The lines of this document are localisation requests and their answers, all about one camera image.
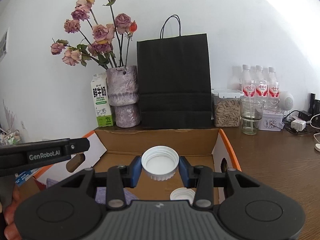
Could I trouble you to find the white round speaker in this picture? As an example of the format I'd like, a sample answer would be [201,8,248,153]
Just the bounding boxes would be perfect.
[279,91,294,111]

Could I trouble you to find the white tin box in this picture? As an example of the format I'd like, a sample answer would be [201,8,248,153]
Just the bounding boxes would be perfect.
[259,110,284,132]

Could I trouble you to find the clear jar of seeds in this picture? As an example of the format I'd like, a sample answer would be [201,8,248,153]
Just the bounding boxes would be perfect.
[212,89,244,127]

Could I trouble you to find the dried pink rose bouquet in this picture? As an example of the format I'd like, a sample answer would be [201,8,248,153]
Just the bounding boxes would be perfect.
[50,0,138,70]

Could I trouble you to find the small white bottle cap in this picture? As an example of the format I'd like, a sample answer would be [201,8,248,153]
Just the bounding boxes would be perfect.
[170,187,195,205]

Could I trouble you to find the blue white brochures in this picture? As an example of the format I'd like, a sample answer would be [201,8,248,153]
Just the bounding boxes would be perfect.
[15,168,38,187]

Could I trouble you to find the large white bottle cap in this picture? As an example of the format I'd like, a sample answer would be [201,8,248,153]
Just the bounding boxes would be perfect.
[141,146,180,181]

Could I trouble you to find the person's left hand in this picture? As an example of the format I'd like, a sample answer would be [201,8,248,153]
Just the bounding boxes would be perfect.
[1,185,22,240]

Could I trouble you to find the black paper bag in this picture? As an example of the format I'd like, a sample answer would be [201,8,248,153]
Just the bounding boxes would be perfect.
[136,14,213,130]

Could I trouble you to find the purple ceramic vase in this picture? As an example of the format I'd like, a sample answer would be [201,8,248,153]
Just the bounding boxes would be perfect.
[106,66,140,128]

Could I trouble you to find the white power strip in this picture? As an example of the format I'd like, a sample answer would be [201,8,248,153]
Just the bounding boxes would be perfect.
[290,119,306,132]

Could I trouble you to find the clear glass cup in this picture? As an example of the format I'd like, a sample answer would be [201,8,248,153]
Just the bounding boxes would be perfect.
[240,98,264,135]

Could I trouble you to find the white green milk carton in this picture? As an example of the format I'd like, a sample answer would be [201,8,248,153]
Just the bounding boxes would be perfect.
[91,72,114,127]

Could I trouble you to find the pack of water bottles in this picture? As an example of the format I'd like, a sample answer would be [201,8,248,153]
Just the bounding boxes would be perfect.
[227,64,279,111]

